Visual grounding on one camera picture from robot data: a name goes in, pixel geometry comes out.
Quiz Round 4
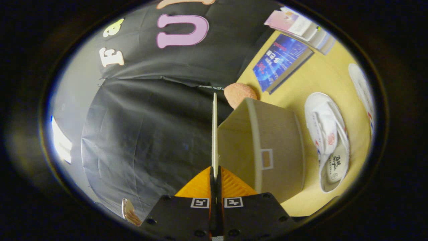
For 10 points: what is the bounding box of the white cover book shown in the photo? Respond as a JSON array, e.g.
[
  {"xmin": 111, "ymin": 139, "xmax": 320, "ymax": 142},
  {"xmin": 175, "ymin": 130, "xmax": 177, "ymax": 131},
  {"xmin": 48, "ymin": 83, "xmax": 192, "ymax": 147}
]
[{"xmin": 301, "ymin": 25, "xmax": 330, "ymax": 47}]

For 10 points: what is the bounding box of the pale blue cover book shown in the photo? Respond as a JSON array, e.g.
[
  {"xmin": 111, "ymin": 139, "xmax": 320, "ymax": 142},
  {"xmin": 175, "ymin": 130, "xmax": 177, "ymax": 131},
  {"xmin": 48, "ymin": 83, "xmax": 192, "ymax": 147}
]
[{"xmin": 314, "ymin": 33, "xmax": 336, "ymax": 56}]

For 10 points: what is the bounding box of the white canvas shoe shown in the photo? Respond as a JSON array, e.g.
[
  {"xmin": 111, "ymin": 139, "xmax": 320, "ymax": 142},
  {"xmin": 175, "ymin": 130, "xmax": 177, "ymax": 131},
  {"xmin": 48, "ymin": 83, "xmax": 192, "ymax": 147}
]
[
  {"xmin": 348, "ymin": 63, "xmax": 376, "ymax": 138},
  {"xmin": 304, "ymin": 92, "xmax": 350, "ymax": 194}
]

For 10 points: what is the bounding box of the beige fabric storage box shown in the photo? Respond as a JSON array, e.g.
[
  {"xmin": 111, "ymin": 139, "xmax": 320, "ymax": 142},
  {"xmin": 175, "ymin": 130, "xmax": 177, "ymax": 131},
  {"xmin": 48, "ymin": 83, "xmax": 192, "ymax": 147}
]
[{"xmin": 211, "ymin": 93, "xmax": 306, "ymax": 204}]

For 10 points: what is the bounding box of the pink cover book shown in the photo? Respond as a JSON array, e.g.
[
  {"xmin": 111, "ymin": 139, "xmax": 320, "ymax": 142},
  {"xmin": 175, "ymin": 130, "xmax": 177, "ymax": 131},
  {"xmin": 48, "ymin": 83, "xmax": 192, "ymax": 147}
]
[{"xmin": 264, "ymin": 9, "xmax": 316, "ymax": 37}]

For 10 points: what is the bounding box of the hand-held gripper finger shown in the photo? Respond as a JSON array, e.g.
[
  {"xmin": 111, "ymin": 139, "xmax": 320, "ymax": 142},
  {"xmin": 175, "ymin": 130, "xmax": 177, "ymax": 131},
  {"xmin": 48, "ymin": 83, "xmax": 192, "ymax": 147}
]
[
  {"xmin": 140, "ymin": 166, "xmax": 217, "ymax": 241},
  {"xmin": 217, "ymin": 166, "xmax": 297, "ymax": 241}
]

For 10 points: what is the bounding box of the black backdrop cloth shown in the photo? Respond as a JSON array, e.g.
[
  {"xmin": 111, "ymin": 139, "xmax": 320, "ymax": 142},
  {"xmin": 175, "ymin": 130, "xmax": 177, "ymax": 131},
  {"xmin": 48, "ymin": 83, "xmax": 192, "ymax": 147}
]
[{"xmin": 80, "ymin": 0, "xmax": 291, "ymax": 223}]

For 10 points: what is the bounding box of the orange fuzzy ball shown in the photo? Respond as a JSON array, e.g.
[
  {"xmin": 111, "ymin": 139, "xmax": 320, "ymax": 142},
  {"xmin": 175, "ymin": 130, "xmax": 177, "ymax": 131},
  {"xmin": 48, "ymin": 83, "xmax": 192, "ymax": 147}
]
[{"xmin": 223, "ymin": 83, "xmax": 258, "ymax": 110}]

